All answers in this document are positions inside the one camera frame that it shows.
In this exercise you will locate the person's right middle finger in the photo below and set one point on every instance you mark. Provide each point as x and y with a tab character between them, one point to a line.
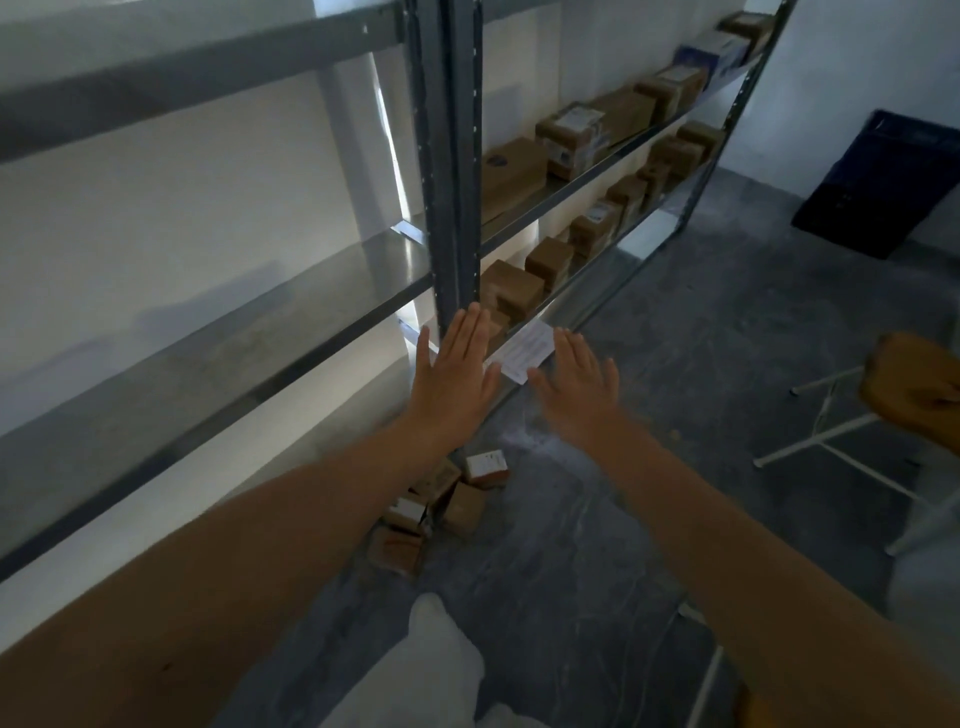
580	358

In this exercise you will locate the person's right thumb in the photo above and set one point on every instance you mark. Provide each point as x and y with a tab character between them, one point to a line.
541	384

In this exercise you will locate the white paper sheet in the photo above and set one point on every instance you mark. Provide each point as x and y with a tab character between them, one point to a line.
526	349

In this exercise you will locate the person's left middle finger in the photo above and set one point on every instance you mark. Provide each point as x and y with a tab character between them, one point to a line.
463	336

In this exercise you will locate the person's white garment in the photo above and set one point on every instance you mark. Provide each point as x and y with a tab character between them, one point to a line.
427	675

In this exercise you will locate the empty grey metal shelf rack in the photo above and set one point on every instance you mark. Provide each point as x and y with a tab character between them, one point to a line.
187	82

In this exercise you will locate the small cardboard box white label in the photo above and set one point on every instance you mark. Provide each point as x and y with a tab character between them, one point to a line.
407	512
486	466

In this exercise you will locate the row of cardboard boxes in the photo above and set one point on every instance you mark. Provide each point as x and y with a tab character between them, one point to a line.
517	289
570	135

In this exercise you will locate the person's right forearm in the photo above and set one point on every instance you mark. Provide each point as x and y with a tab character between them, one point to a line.
765	592

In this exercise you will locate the blue and white box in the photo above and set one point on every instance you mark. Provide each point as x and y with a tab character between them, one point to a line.
712	51

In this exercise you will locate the wooden stool white frame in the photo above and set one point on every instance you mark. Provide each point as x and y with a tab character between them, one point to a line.
911	382

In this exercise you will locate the person's left little finger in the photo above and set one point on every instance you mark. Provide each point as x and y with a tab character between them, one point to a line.
424	351

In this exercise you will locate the person's right little finger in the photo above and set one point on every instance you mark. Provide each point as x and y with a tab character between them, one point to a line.
611	381

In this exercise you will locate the person's left forearm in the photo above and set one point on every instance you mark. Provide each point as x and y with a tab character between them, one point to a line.
225	585

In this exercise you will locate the small plain cardboard box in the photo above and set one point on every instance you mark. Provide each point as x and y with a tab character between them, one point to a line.
436	480
465	508
395	551

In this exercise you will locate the dark blue plastic crate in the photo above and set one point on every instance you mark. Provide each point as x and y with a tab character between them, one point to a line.
877	184

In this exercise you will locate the person's left thumb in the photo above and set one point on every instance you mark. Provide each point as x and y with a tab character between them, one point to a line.
491	382

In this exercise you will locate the person's right hand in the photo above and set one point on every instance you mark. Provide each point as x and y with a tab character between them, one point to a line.
581	405

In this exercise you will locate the person's left hand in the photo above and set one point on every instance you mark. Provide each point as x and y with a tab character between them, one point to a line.
450	390

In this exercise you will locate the white metal leg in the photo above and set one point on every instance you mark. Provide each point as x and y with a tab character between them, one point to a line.
705	675

